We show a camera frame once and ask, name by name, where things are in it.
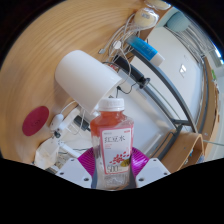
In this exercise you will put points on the black power adapter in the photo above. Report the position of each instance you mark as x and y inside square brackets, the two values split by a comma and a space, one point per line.
[81, 122]

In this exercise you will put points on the clear drink bottle white cap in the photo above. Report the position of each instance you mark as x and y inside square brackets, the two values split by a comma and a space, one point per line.
[111, 133]

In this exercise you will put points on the white tissue pack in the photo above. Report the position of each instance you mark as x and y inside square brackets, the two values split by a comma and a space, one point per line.
[46, 153]

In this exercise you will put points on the white oval gadget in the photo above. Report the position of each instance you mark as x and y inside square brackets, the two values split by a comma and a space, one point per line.
[56, 122]

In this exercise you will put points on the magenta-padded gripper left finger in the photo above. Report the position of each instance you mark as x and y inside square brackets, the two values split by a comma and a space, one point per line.
[71, 170]

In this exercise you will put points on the white cup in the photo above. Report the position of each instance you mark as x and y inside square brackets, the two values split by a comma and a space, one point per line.
[85, 76]

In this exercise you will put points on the white round roll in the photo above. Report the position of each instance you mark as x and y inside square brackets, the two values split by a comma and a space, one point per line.
[145, 16]
[159, 4]

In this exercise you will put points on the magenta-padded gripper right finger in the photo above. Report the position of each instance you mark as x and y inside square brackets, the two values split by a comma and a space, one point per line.
[153, 170]

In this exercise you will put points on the blue tube white cap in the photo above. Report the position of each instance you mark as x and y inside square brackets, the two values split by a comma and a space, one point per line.
[143, 48]

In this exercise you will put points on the teal bed cushion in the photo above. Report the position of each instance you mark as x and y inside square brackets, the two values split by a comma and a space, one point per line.
[178, 21]

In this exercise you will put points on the flat round red coaster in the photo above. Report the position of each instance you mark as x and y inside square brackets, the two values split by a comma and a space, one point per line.
[35, 121]

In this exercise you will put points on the black stand device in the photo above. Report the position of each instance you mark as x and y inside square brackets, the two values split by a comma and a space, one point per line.
[133, 71]

